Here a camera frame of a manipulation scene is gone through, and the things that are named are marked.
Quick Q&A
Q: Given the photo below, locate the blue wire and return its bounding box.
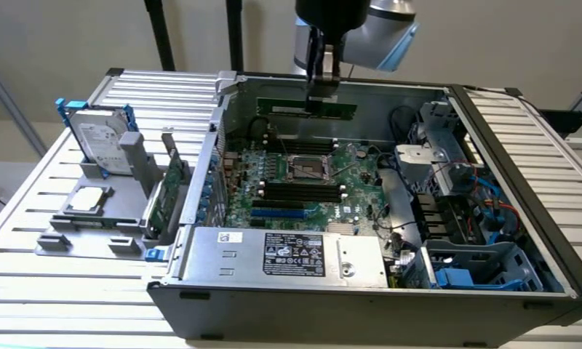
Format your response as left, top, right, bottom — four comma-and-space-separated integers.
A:
464, 173, 512, 244

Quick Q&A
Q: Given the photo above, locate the green RAM stick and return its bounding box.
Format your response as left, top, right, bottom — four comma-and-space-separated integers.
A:
256, 96, 358, 121

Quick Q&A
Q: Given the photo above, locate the black table cable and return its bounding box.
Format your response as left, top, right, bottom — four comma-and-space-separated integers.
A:
463, 84, 566, 140

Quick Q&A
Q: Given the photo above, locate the blue disk bracket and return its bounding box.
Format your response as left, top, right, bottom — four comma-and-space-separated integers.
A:
54, 97, 137, 180

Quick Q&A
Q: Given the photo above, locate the red wire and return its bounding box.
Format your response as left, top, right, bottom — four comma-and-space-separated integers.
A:
483, 202, 520, 228

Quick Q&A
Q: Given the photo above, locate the grey corner bracket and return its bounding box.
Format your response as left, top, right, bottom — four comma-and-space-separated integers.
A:
213, 70, 249, 98

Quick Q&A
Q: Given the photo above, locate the grey parts rack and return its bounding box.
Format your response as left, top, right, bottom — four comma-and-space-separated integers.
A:
33, 130, 190, 261

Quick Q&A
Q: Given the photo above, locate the grey slanted metal post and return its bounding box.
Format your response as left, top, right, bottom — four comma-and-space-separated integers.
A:
0, 53, 47, 158

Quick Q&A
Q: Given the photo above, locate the aluminium frame with black block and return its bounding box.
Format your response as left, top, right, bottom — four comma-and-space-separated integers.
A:
536, 91, 582, 151

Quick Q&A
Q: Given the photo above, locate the black stand pole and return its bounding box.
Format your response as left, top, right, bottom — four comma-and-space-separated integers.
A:
224, 0, 246, 73
142, 0, 175, 72

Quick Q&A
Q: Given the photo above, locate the metal disk bay cage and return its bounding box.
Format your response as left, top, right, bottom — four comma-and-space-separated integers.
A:
393, 100, 479, 194

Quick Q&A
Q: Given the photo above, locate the silver CPU chip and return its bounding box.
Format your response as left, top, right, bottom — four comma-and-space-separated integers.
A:
69, 188, 111, 212

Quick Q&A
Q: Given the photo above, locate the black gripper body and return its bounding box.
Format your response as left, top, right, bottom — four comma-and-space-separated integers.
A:
293, 0, 371, 47

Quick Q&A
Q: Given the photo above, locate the green motherboard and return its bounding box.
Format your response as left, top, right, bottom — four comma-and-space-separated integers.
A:
221, 137, 395, 239

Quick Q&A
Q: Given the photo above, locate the silver chipset heatsink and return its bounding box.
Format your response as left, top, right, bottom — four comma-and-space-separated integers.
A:
325, 222, 358, 236

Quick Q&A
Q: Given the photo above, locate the black wire loop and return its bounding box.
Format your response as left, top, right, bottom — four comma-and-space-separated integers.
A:
388, 105, 420, 148

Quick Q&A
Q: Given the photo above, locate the blue expansion slot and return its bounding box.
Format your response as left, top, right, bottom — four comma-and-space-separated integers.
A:
249, 207, 306, 219

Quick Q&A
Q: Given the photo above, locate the green graphics card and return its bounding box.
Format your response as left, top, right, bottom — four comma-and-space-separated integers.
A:
141, 125, 190, 241

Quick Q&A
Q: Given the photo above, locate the CPU socket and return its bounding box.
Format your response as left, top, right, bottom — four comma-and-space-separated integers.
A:
269, 152, 336, 183

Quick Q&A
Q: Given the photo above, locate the blue-grey plastic disk bay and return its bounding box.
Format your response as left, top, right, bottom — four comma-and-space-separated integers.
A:
419, 238, 548, 292

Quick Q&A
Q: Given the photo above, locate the black open PC case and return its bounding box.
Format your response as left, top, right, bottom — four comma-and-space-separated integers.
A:
143, 71, 582, 342

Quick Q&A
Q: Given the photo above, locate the silver power supply box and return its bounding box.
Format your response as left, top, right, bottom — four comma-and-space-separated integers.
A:
177, 226, 389, 290

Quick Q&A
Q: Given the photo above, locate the silver hard disk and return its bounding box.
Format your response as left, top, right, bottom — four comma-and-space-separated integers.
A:
69, 109, 133, 172

